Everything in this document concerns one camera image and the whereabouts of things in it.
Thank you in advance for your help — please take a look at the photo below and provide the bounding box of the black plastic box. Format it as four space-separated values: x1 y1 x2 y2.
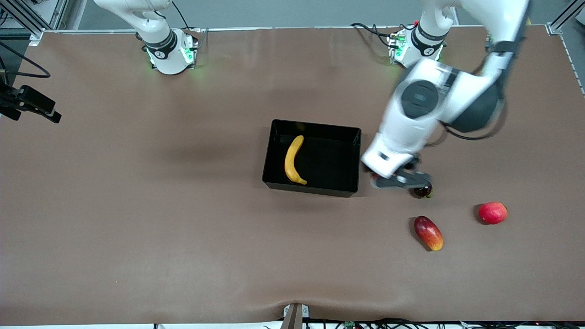
262 119 362 198

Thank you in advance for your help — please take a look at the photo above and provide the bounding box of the yellow banana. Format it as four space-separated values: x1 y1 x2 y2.
284 135 308 185

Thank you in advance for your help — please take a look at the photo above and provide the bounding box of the dark purple mangosteen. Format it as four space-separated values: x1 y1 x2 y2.
410 182 433 199

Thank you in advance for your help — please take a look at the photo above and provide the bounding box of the red yellow mango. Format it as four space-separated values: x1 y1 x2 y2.
414 216 444 251

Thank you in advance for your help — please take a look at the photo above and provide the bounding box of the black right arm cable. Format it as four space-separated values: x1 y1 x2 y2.
0 41 51 78

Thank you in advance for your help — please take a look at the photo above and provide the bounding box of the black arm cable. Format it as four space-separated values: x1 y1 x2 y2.
0 41 51 78
441 41 508 141

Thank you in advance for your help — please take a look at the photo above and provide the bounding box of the aluminium frame profile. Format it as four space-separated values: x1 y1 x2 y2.
546 0 585 35
0 0 69 46

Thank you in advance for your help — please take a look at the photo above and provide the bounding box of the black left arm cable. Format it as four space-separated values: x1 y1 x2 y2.
441 41 508 141

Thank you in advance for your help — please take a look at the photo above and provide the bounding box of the black left base cable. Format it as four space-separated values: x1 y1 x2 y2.
351 23 398 48

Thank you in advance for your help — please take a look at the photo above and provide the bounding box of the black base cable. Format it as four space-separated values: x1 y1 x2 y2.
351 23 398 48
171 0 190 30

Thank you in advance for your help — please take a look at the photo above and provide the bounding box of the grey metal bracket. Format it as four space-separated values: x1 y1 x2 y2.
281 303 310 329

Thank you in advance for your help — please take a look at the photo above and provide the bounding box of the black right base cable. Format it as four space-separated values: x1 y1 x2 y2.
171 0 190 30

